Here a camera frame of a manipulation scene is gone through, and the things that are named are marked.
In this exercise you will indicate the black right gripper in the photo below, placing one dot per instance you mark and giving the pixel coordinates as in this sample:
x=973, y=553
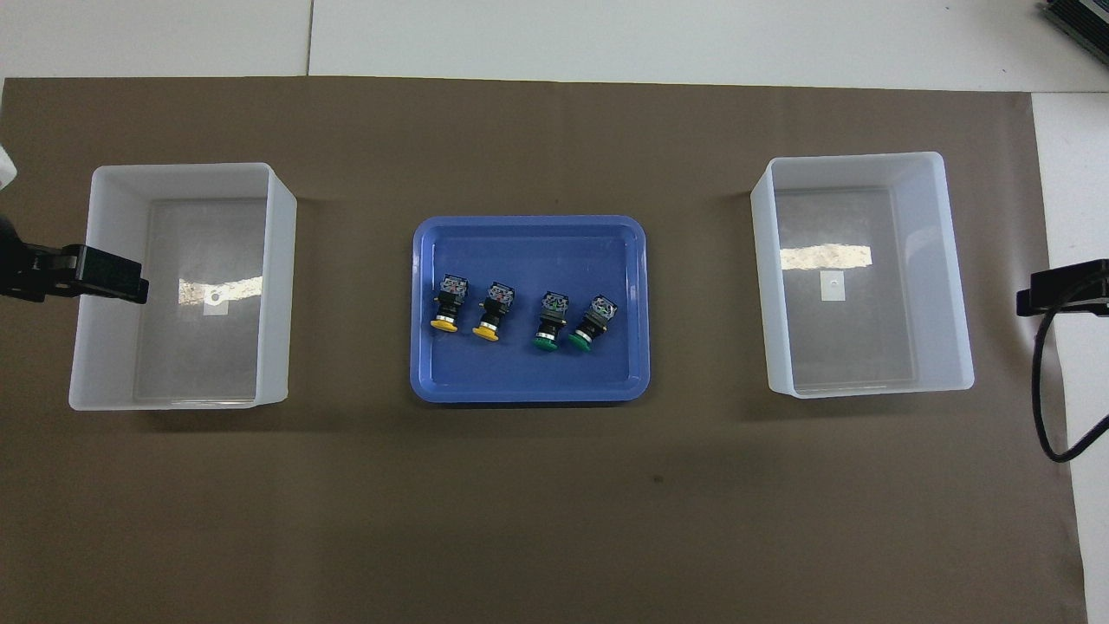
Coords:
x=1100, y=286

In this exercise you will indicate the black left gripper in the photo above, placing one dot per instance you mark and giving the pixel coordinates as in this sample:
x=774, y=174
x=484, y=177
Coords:
x=35, y=273

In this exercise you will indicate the yellow push button switch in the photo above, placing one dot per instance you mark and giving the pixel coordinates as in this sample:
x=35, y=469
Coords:
x=492, y=310
x=448, y=303

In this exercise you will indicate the green push button switch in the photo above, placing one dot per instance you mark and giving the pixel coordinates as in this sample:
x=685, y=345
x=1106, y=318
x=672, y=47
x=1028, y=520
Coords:
x=595, y=322
x=549, y=322

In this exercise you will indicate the translucent white plastic box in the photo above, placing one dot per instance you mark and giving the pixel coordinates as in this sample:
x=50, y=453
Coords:
x=918, y=260
x=113, y=260

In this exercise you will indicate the white sticker label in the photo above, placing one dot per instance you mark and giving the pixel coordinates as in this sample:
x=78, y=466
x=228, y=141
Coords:
x=833, y=286
x=215, y=303

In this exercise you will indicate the dark grey ribbed device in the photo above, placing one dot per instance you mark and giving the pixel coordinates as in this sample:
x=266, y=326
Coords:
x=1083, y=22

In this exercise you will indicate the blue plastic tray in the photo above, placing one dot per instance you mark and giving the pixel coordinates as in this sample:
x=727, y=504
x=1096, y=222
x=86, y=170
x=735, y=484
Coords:
x=528, y=373

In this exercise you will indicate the brown paper table mat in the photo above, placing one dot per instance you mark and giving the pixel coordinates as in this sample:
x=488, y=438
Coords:
x=554, y=520

